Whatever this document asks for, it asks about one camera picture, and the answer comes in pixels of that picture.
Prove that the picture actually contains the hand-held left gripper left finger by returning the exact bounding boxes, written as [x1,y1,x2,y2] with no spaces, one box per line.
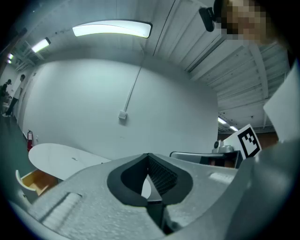
[28,153,166,240]

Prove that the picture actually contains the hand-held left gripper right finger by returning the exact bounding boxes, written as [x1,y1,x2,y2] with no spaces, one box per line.
[148,153,237,240]

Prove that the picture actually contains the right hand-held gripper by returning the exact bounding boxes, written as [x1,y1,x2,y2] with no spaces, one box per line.
[170,124,262,169]

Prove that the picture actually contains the white round table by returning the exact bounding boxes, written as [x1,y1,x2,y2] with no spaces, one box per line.
[28,143,112,181]

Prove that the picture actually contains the red fire extinguisher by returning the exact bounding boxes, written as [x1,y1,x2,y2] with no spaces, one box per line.
[26,129,34,152]

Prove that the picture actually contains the person's head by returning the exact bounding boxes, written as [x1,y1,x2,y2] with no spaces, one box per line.
[213,0,283,45]

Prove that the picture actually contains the long ceiling light panel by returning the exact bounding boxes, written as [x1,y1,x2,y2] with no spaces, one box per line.
[72,20,153,39]

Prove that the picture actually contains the narrow ceiling light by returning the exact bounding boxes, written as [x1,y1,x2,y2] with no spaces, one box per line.
[31,37,51,53]

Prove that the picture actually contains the white wall conduit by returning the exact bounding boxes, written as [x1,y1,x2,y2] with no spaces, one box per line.
[123,53,145,113]

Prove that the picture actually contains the black head-worn camera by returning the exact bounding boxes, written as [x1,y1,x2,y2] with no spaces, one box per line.
[198,7,217,32]

